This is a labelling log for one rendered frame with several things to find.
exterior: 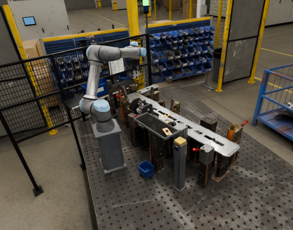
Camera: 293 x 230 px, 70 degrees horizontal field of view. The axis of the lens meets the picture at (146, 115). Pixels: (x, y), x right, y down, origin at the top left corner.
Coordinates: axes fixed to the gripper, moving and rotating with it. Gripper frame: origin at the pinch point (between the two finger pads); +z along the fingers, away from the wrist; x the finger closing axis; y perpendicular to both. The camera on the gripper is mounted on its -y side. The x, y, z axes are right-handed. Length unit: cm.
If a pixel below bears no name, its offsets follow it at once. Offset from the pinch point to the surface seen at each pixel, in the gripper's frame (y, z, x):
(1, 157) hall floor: -162, 129, -150
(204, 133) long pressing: 89, 26, 2
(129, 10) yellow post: -63, -56, 43
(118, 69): -55, 8, 12
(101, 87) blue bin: -35.7, 15.4, -24.6
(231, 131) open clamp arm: 106, 20, 13
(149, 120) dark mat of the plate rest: 62, 10, -33
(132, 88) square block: -23.7, 24.1, 9.7
